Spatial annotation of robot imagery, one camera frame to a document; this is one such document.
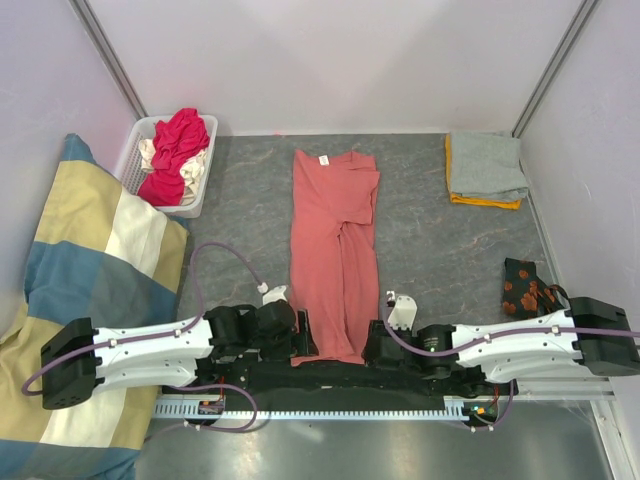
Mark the salmon pink t shirt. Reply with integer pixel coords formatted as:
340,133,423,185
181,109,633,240
290,150,380,364

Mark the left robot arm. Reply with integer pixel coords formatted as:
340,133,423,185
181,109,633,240
41,300,318,410

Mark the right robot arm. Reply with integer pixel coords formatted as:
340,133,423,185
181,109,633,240
363,296,639,394

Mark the floral dark bag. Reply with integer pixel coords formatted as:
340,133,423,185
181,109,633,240
502,258,569,320

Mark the cream t shirt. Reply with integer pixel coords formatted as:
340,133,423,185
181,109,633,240
138,139,209,207

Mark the blue yellow checked pillow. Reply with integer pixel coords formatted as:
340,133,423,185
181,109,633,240
1,134,188,479

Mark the white plastic laundry basket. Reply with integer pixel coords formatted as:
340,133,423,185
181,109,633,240
115,108,218,218

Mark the magenta t shirt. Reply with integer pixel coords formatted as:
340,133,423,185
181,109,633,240
137,108,210,208

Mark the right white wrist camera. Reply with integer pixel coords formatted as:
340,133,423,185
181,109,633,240
386,291,418,331

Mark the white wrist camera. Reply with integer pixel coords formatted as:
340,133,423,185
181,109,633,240
257,282,289,305
386,291,418,331

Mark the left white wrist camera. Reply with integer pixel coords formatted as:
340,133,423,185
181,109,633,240
257,282,289,305

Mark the grey slotted cable duct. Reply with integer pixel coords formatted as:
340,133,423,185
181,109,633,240
152,395,497,422

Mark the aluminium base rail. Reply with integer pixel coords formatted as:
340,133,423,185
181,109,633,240
516,377,614,401

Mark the right aluminium frame post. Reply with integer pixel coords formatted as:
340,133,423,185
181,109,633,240
511,0,601,138

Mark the aluminium frame post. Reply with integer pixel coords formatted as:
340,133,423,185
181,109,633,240
68,0,148,119
511,0,601,138

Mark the left aluminium frame post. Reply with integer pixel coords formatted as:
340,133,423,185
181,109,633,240
68,0,148,119

